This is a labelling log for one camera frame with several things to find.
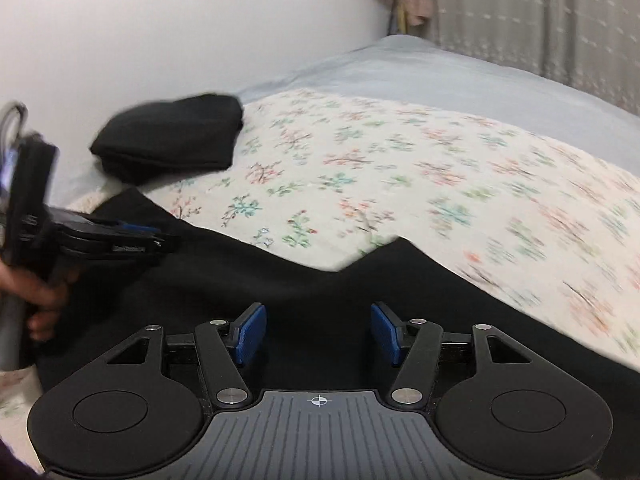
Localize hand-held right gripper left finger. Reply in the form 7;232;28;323
107;302;267;408

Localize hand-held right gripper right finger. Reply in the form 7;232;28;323
371;301;533;408

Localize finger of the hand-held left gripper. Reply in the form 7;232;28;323
92;219;165;238
112;235;184;264

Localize black pants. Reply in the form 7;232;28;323
35;187;640;411

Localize person's left hand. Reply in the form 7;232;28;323
0;265;82;343

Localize folded black garment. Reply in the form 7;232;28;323
89;92;246;186

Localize floral printed blanket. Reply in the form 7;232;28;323
0;87;640;441

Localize grey bed sheet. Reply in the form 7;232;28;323
50;34;640;201

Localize grey star-patterned curtain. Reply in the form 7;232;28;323
425;0;640;116

